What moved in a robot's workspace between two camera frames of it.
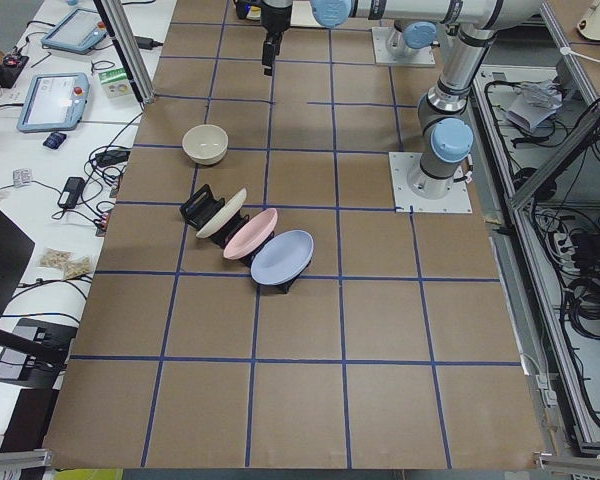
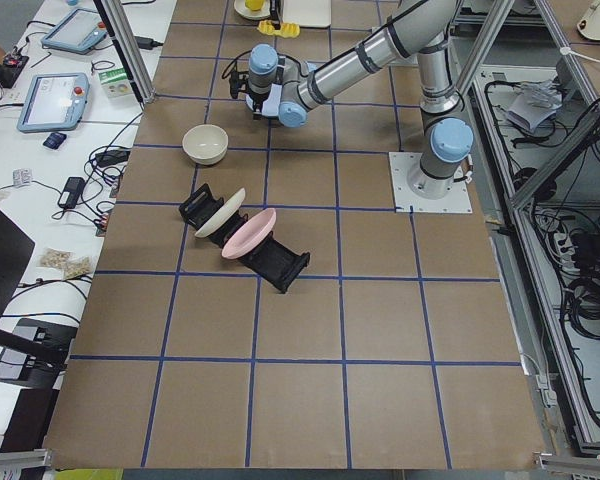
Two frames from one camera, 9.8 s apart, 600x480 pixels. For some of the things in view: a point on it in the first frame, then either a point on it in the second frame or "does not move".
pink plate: x=253 y=231 does not move
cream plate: x=224 y=213 does not move
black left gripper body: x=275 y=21 → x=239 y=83
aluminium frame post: x=126 y=42 does not move
